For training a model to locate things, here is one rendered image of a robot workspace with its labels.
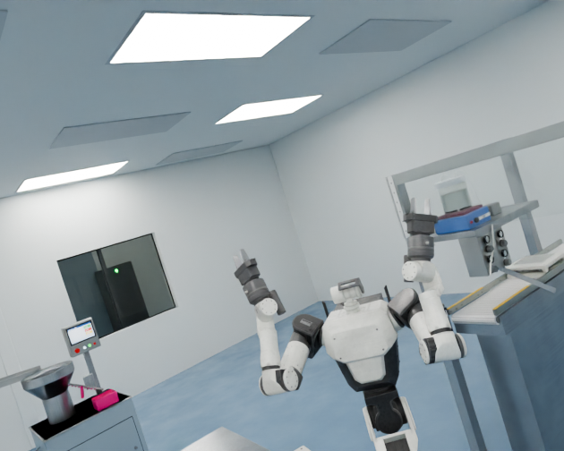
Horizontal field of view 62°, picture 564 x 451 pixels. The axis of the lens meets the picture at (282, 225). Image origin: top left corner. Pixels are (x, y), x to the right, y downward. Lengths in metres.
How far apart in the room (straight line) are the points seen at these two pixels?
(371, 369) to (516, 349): 1.09
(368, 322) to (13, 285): 5.19
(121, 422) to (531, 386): 2.74
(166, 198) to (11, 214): 2.03
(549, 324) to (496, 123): 3.27
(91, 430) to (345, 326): 2.47
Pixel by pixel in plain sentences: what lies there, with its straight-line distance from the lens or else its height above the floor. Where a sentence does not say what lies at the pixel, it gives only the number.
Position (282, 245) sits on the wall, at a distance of 8.07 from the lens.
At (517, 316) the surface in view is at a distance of 2.69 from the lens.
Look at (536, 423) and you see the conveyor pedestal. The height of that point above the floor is 0.31.
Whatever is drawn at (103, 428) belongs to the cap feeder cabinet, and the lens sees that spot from 3.89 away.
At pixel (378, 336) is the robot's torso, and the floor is 1.20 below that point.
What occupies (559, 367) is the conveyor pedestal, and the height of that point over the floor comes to 0.46.
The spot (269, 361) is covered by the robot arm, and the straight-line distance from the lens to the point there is 1.73.
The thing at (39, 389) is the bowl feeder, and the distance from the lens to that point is 3.94.
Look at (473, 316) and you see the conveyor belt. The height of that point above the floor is 0.93.
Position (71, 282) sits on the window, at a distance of 6.66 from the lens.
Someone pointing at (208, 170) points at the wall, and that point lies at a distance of 7.56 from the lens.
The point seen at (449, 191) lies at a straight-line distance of 2.35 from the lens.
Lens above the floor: 1.75
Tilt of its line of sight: 2 degrees down
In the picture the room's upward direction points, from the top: 18 degrees counter-clockwise
